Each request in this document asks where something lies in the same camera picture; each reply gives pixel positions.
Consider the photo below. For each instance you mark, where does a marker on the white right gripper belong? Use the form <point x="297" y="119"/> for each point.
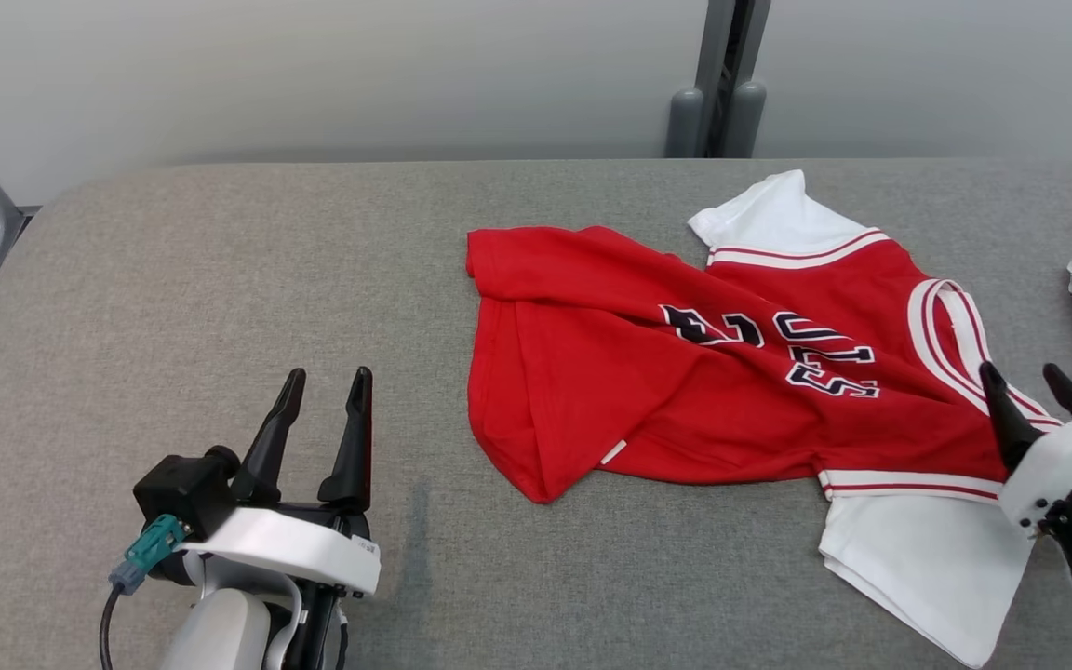
<point x="1057" y="465"/>

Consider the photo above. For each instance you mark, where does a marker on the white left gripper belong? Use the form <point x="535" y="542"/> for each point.
<point x="313" y="554"/>

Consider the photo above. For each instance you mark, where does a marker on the red basketball jersey white sleeves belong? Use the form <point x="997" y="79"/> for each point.
<point x="610" y="372"/>

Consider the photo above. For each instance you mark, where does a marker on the rounded partition foot cap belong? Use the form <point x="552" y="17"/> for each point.
<point x="686" y="126"/>
<point x="745" y="121"/>

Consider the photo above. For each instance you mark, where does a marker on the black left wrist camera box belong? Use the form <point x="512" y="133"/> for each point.
<point x="178" y="489"/>

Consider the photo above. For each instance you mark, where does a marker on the teal left camera connector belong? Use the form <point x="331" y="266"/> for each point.
<point x="153" y="549"/>

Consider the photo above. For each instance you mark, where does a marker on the grey metal partition post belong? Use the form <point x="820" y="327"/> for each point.
<point x="727" y="37"/>

